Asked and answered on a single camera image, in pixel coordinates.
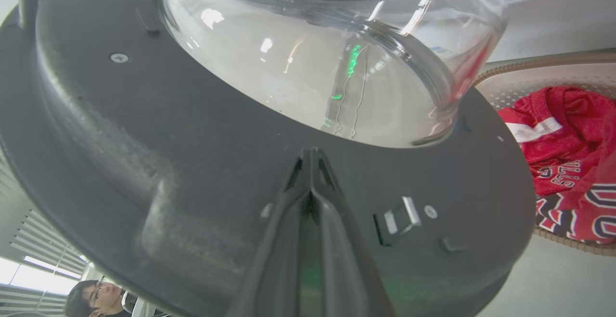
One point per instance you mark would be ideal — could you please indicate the person with glasses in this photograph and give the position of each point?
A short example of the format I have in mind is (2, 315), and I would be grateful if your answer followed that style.
(98, 300)

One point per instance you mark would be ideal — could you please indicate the beige woven laundry basket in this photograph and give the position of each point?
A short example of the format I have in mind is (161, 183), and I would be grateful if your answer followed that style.
(544, 74)

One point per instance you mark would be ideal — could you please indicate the red printed garment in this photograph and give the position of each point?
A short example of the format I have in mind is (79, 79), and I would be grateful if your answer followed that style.
(572, 158)

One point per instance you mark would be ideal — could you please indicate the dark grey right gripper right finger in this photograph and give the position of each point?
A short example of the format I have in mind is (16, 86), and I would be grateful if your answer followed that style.
(346, 269)

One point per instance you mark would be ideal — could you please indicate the white window blinds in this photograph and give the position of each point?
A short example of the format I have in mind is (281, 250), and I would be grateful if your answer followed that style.
(43, 254)

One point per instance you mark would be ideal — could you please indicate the dark grey washing machine door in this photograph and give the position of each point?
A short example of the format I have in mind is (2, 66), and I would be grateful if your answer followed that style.
(168, 139)

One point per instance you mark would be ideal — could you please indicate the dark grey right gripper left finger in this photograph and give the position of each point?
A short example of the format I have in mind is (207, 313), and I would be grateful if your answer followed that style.
(269, 264)

